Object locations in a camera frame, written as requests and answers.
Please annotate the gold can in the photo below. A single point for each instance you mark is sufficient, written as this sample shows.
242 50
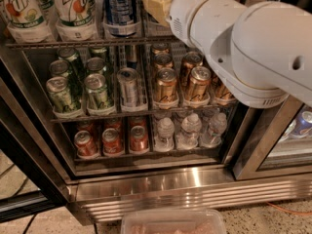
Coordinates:
198 82
165 85
222 92
163 61
189 61

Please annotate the blue can behind glass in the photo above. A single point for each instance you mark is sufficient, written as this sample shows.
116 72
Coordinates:
303 124

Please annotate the blue white tall can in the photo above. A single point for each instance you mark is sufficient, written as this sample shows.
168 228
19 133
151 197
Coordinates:
121 17

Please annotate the front gold can left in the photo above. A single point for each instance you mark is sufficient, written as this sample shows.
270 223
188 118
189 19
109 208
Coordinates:
165 85

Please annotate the middle gold can left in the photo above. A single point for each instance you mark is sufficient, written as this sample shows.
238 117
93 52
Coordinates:
163 61

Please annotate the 7up can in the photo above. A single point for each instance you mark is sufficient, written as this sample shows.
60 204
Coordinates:
24 13
75 13

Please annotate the clear plastic container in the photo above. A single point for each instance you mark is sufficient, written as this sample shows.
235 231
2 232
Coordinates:
169 221

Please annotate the front middle orange can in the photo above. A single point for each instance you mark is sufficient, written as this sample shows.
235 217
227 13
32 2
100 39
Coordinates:
111 141

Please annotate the stainless steel fridge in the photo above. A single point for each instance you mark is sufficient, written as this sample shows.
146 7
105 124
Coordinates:
256 161

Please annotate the middle water bottle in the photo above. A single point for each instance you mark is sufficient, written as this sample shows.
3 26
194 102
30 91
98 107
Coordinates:
189 132

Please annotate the front gold can middle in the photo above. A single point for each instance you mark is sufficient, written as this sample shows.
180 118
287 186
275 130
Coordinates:
198 82

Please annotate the front right orange can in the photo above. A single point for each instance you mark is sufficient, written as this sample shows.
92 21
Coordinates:
139 139

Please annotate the orange can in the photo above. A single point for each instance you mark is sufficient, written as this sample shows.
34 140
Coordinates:
86 146
139 139
111 141

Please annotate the front left green can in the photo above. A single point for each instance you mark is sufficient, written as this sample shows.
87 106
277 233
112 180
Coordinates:
61 96

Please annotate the back left green can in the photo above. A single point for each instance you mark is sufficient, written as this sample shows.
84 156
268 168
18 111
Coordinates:
73 57

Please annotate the front left orange can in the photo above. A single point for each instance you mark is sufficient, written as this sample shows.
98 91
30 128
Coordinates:
86 146

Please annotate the top wire shelf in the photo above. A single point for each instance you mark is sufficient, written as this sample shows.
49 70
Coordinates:
92 43

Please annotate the front gold can right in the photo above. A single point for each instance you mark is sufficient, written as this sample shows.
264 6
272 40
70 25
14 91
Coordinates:
222 92

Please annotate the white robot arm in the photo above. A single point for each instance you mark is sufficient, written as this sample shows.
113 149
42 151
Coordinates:
261 53

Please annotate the middle wire shelf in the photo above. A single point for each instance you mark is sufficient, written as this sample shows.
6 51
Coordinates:
140 113

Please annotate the left water bottle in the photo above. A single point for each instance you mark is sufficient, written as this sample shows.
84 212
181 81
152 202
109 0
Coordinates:
164 140

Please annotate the wire shelf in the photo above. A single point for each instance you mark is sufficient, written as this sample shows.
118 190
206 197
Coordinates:
140 113
92 43

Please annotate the green can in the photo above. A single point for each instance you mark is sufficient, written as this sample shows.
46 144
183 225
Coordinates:
62 68
73 57
97 65
98 95
61 96

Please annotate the middle left green can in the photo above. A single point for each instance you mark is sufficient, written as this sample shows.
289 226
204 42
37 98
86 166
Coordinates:
62 68

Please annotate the silver grey can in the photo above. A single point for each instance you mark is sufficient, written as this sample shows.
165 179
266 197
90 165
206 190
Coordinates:
127 78

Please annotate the left 7up can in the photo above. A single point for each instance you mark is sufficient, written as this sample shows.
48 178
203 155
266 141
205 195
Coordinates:
24 13

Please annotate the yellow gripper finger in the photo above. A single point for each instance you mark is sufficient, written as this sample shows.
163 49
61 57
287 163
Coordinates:
158 9

